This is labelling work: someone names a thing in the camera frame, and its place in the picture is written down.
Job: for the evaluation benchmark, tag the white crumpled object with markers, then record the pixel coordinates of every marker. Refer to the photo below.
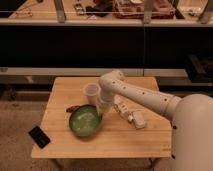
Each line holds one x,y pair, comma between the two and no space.
132,116

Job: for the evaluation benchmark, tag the wooden table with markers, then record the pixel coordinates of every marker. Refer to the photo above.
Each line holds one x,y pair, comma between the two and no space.
116,138

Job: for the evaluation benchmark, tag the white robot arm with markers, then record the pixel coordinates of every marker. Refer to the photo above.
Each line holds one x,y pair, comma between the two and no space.
191,118

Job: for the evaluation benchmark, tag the brown sausage-shaped food item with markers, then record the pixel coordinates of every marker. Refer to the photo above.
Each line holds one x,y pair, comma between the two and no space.
72,108

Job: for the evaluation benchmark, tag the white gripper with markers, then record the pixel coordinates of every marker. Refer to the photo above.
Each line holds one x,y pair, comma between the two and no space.
103,106

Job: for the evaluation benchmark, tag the black smartphone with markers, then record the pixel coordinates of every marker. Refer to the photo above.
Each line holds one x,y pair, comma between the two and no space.
39,137

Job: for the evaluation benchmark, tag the plastic tray with items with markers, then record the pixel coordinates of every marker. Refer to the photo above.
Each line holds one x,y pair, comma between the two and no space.
136,8

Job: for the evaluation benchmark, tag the green ceramic bowl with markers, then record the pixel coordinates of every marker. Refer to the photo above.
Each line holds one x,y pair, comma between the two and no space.
84,121

